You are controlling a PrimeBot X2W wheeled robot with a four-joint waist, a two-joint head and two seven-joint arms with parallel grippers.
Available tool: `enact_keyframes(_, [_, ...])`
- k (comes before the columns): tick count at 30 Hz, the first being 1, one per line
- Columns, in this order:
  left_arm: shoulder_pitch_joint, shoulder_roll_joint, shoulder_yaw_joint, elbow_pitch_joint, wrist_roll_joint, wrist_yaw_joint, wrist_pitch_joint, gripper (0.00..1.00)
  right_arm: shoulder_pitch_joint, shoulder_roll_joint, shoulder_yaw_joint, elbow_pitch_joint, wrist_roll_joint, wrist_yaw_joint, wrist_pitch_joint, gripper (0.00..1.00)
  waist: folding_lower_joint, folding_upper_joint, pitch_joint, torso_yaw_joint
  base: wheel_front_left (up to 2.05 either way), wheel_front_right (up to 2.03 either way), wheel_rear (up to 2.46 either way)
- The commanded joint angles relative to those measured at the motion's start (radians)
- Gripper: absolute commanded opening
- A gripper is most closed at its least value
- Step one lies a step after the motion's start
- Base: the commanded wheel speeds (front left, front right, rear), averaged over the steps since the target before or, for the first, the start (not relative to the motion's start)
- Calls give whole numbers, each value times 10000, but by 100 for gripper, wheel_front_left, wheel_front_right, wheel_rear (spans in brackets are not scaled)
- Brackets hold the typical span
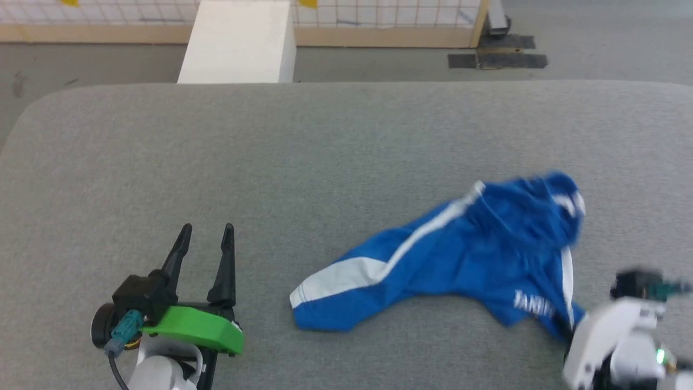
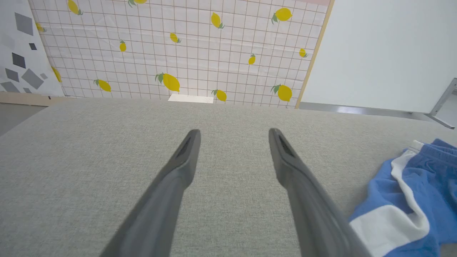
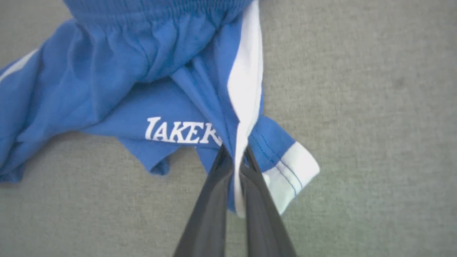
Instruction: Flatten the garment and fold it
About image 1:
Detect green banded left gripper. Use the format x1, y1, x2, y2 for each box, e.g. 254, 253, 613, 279
140, 223, 245, 390

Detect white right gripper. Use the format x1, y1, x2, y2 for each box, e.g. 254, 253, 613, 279
561, 297, 668, 390

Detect blue shorts with white stripes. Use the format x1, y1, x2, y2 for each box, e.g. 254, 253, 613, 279
289, 171, 587, 343

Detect white rectangular block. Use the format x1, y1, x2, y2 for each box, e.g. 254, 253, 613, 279
177, 0, 297, 85

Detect black floor tape patch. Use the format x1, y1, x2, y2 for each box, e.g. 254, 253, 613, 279
447, 34, 549, 70

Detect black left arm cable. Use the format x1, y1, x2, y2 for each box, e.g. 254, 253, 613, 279
107, 349, 130, 390

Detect wooden framed wire mesh fence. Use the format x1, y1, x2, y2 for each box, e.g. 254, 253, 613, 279
0, 0, 491, 49

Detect grey metal bracket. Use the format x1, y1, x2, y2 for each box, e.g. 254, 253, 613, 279
486, 0, 512, 37

